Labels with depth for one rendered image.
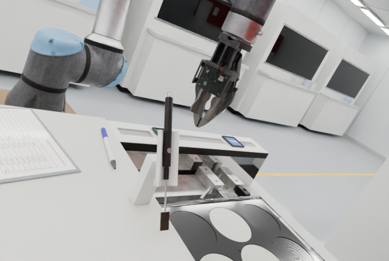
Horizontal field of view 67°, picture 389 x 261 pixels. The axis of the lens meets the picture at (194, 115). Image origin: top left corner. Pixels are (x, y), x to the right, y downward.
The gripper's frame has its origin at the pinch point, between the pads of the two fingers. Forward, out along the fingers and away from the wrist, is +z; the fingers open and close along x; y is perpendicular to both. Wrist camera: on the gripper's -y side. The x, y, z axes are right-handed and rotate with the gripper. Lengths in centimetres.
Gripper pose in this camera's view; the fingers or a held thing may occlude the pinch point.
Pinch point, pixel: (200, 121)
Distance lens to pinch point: 68.6
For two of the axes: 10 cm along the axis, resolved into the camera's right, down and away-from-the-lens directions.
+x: 8.5, 4.7, -2.5
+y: -3.5, 1.5, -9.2
